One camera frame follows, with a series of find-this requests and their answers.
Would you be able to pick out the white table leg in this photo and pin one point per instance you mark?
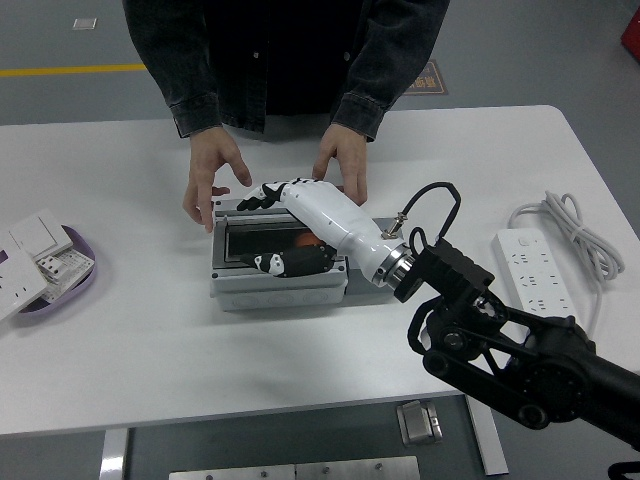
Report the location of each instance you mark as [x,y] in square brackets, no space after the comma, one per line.
[487,445]
[113,455]

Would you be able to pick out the white socket module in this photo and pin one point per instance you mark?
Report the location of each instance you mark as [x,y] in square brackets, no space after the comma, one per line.
[65,270]

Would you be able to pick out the brown floor sign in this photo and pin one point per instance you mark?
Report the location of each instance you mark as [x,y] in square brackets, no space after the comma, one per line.
[434,80]

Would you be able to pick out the person's left forearm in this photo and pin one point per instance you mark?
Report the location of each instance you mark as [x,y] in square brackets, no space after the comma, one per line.
[380,85]

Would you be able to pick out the yellow floor line tape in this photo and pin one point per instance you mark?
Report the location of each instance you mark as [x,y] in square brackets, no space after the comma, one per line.
[70,70]

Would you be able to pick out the small silver floor plate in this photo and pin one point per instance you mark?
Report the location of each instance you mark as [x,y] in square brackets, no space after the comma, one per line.
[84,23]

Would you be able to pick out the purple tray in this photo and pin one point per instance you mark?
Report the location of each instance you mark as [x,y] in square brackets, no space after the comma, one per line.
[89,272]

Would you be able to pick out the orange cylinder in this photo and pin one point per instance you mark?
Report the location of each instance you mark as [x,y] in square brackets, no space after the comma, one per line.
[306,241]

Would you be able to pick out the large white socket panel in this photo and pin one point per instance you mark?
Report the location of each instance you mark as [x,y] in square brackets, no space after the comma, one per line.
[17,285]

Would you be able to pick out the person's right hand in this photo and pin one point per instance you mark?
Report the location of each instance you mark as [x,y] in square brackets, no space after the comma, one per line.
[205,160]

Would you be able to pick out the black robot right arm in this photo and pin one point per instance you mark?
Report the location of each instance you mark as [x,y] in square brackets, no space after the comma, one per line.
[550,360]

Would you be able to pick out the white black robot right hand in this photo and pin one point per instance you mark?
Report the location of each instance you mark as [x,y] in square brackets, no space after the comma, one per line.
[330,215]

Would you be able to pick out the grey metal base plate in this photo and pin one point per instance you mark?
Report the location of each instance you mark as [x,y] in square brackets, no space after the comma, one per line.
[357,470]
[232,474]

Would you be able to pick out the grey cube with round hole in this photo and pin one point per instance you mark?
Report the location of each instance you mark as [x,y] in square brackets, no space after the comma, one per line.
[365,292]

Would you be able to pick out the white switch panel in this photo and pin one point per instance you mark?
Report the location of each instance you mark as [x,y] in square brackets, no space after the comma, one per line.
[37,232]

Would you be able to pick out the metal floor socket box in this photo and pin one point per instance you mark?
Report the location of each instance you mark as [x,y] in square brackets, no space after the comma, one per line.
[419,424]

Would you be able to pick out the person's left hand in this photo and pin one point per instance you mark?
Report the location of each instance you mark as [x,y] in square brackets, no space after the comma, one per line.
[345,155]

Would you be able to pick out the grey box with clear lid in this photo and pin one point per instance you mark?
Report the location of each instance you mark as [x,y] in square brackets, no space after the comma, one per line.
[280,297]

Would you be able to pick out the person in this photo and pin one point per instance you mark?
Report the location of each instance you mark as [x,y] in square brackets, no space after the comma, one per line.
[280,55]

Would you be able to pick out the red object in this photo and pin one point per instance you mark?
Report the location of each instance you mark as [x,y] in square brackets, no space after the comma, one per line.
[631,32]

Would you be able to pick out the person's right forearm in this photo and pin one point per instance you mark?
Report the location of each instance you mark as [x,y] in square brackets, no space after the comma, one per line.
[190,85]

